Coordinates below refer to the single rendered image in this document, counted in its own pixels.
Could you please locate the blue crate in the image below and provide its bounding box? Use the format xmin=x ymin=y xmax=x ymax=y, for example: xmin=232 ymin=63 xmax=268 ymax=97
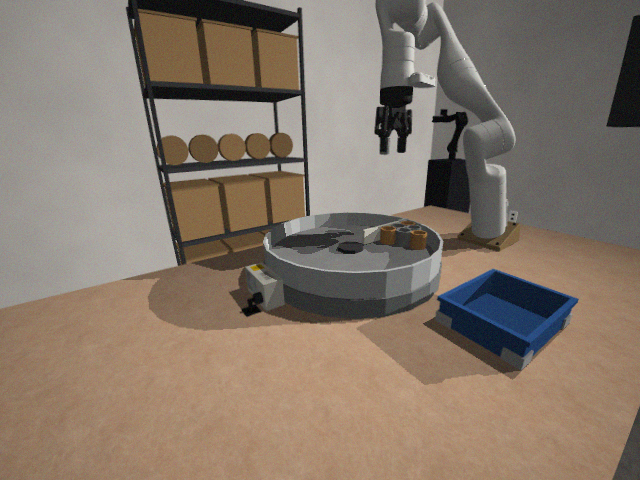
xmin=435 ymin=269 xmax=579 ymax=370

